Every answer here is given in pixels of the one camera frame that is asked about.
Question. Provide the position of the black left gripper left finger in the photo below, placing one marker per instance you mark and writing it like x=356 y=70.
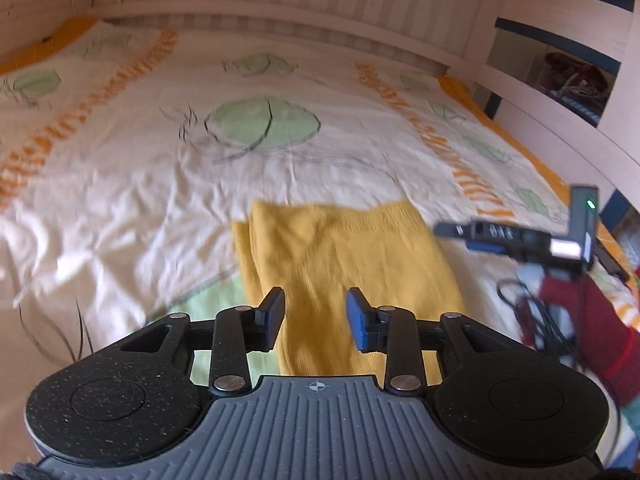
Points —
x=146 y=392

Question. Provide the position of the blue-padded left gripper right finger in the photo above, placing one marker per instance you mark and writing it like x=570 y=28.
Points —
x=487 y=392

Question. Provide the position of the mustard yellow knit sweater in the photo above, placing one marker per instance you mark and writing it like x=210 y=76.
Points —
x=316 y=253

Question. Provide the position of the white shelf unit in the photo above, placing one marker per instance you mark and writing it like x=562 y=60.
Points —
x=562 y=77

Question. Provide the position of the white leaf-print duvet cover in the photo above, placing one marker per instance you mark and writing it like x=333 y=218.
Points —
x=53 y=319

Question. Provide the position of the orange bed sheet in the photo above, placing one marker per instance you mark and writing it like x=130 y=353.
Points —
x=152 y=145

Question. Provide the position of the white wooden bed frame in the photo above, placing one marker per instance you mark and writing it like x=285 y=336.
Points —
x=433 y=31

